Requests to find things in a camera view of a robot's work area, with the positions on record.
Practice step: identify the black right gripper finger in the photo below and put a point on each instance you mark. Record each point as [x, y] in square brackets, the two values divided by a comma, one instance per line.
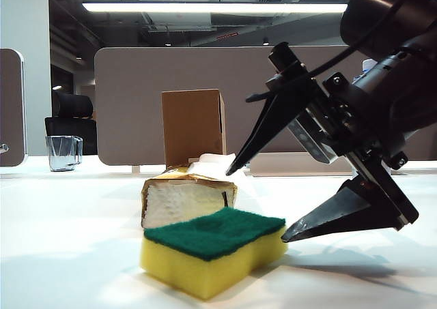
[273, 125]
[341, 217]

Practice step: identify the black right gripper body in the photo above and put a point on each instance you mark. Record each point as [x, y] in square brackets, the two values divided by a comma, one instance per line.
[345, 118]

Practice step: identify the yellow sponge with green pad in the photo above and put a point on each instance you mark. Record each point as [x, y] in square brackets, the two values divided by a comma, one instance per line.
[205, 271]

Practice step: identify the clear water bottle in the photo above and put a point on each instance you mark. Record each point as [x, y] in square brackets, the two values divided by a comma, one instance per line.
[368, 65]

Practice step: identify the brown cardboard box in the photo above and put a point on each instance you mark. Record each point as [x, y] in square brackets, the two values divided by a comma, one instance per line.
[193, 125]

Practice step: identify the black ceiling spot lamp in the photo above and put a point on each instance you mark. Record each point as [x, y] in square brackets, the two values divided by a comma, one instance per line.
[266, 41]

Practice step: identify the red ceiling sign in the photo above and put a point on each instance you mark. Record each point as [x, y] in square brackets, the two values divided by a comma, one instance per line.
[228, 35]

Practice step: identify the gold tissue pack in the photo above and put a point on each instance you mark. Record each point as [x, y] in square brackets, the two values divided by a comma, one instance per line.
[184, 200]

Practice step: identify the long ceiling light strip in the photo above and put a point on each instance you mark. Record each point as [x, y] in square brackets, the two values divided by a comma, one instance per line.
[211, 7]

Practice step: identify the wide brown desk partition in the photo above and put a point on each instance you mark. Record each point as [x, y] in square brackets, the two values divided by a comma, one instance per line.
[136, 101]

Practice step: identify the white partition support foot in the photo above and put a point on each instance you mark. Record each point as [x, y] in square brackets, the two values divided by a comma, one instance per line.
[136, 169]

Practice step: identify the black office chair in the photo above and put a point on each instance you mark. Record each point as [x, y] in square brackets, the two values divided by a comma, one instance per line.
[71, 125]

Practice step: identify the clear glass mug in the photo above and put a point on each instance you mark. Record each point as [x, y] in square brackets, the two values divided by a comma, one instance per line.
[63, 153]

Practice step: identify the narrow brown desk partition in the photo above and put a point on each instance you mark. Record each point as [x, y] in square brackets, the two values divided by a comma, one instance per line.
[12, 107]

